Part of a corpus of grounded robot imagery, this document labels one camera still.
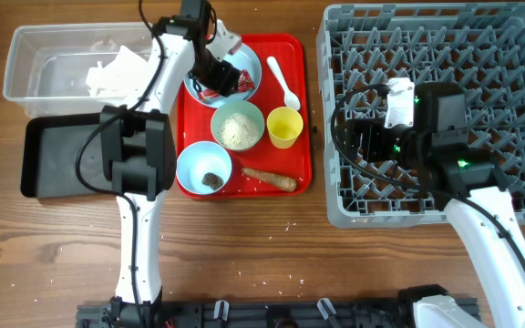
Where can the large light blue plate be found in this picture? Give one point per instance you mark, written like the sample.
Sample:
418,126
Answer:
244,59

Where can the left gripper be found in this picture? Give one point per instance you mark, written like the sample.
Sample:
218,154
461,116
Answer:
222,80

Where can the grey dishwasher rack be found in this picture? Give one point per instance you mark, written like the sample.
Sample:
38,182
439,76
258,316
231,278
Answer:
478,46

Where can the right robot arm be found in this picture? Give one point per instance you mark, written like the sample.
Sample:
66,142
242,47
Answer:
425,129

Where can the white paper napkin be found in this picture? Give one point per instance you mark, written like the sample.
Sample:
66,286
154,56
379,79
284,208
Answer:
119,77

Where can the yellow plastic cup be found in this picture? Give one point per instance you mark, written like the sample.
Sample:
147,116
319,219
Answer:
284,126

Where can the clear plastic waste bin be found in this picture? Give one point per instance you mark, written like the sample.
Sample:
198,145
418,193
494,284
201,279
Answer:
51,69

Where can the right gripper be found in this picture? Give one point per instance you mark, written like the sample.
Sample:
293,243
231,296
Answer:
374,129

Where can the brown carrot piece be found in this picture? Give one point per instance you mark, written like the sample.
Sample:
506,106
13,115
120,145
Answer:
278,181

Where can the red serving tray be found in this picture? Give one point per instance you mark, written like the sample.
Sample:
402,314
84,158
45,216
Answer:
194,120

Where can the pile of white rice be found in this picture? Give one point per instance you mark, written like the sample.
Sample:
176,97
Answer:
239,132

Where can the white plastic spoon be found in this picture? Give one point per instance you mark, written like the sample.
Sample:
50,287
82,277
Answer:
289,98

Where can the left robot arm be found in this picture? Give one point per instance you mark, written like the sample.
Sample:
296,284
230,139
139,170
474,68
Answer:
175,41

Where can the dark brown food lump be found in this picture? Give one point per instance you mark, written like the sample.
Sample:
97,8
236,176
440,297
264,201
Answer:
212,181

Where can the black plastic tray bin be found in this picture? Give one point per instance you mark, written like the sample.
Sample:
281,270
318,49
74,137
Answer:
62,155

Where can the small light blue bowl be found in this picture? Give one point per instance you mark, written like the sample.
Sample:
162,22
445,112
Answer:
198,159

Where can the green bowl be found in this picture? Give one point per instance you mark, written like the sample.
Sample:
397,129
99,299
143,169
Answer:
244,107

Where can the red snack wrapper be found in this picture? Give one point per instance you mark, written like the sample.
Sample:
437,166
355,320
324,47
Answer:
244,84

